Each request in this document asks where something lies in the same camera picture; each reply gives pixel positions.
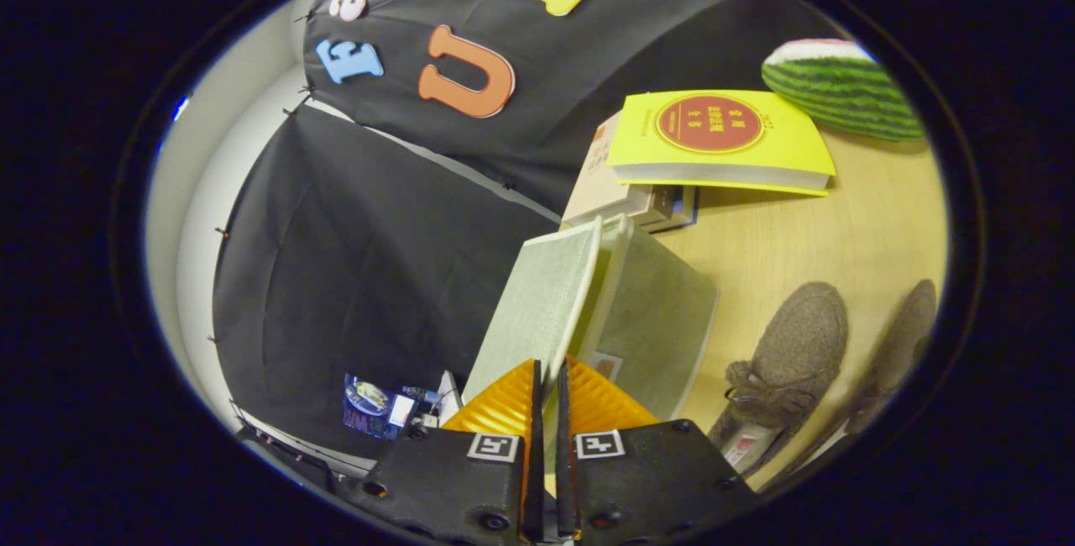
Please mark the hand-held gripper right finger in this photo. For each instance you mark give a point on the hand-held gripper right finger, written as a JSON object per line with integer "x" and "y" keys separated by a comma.
{"x": 655, "y": 487}

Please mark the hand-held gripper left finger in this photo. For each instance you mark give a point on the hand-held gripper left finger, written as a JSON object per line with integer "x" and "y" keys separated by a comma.
{"x": 453, "y": 487}

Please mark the grey-green fabric storage box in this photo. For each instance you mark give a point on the grey-green fabric storage box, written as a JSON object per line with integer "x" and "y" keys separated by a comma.
{"x": 655, "y": 319}

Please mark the brown fuzzy shoe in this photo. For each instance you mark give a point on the brown fuzzy shoe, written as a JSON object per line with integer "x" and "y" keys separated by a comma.
{"x": 911, "y": 328}
{"x": 798, "y": 336}

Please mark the blue printed box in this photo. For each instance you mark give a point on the blue printed box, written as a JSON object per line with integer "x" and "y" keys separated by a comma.
{"x": 367, "y": 405}

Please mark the beige book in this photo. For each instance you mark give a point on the beige book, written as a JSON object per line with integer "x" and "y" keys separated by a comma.
{"x": 596, "y": 193}

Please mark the yellow book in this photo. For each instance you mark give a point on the yellow book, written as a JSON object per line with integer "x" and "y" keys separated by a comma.
{"x": 789, "y": 151}

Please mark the watermelon slice plush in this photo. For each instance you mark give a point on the watermelon slice plush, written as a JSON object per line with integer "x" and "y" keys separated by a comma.
{"x": 840, "y": 92}

